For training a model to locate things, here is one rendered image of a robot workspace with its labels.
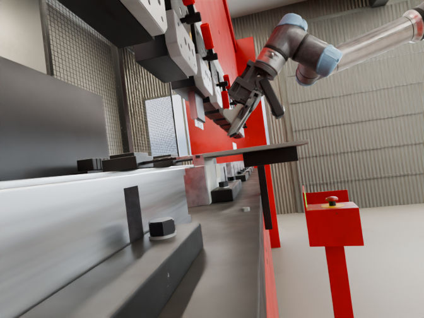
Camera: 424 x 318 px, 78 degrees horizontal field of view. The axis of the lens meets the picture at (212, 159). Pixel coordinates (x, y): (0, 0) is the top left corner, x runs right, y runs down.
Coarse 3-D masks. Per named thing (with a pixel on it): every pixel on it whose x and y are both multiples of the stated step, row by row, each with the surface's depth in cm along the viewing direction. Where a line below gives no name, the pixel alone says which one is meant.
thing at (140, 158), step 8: (136, 152) 78; (104, 160) 77; (112, 160) 76; (120, 160) 76; (128, 160) 76; (136, 160) 75; (144, 160) 81; (152, 160) 79; (160, 160) 78; (168, 160) 78; (104, 168) 77; (112, 168) 76; (120, 168) 76; (128, 168) 76; (136, 168) 76
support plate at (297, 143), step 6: (270, 144) 64; (276, 144) 64; (282, 144) 64; (288, 144) 64; (294, 144) 63; (300, 144) 65; (228, 150) 66; (234, 150) 66; (240, 150) 66; (246, 150) 65; (252, 150) 65; (258, 150) 67; (204, 156) 67; (210, 156) 69; (216, 156) 76
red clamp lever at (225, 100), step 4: (216, 84) 91; (220, 84) 90; (224, 84) 90; (224, 88) 91; (224, 92) 90; (224, 96) 90; (224, 100) 90; (228, 100) 90; (224, 104) 90; (228, 104) 90; (224, 108) 90; (228, 108) 90
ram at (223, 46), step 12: (204, 0) 94; (216, 0) 143; (204, 12) 90; (216, 12) 134; (216, 24) 126; (216, 36) 119; (228, 36) 208; (216, 48) 112; (228, 48) 189; (228, 60) 174; (228, 72) 160
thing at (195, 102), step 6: (192, 96) 72; (198, 96) 76; (192, 102) 72; (198, 102) 75; (192, 108) 72; (198, 108) 74; (192, 114) 72; (198, 114) 73; (198, 120) 75; (204, 120) 81; (198, 126) 75
